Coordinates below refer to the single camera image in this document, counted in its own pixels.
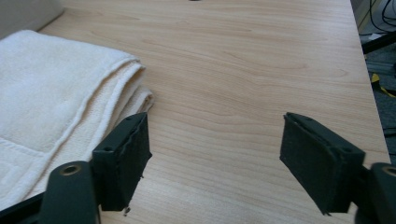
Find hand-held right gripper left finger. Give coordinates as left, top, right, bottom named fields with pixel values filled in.
left=92, top=111, right=153, bottom=213

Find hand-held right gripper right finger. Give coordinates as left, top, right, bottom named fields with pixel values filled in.
left=278, top=112, right=366, bottom=216

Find white towel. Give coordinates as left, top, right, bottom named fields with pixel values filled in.
left=0, top=29, right=155, bottom=211

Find black metal stand bar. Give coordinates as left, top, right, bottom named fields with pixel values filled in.
left=361, top=31, right=396, bottom=55

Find grey box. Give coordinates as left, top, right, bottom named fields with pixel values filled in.
left=0, top=0, right=65, bottom=41

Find yellow and black cable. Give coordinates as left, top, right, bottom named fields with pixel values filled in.
left=370, top=73, right=396, bottom=99

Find black cables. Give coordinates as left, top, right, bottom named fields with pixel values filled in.
left=358, top=0, right=396, bottom=35

